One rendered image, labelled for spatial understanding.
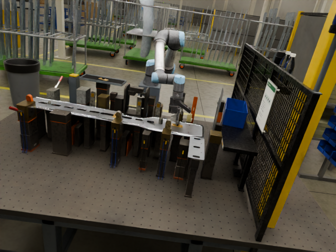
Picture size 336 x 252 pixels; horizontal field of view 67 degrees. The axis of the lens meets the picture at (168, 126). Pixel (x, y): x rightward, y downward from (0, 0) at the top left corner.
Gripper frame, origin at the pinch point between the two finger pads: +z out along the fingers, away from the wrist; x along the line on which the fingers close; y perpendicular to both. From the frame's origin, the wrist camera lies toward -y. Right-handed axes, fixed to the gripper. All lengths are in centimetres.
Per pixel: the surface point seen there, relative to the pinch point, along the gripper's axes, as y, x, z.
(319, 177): -187, -127, 106
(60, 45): 394, -556, 52
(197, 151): -16.1, 32.4, 3.1
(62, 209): 54, 71, 30
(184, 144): -7.3, 22.1, 4.8
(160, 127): 11.6, 6.8, 2.1
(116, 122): 40.0, 20.6, -3.6
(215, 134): -27.4, 14.9, -2.5
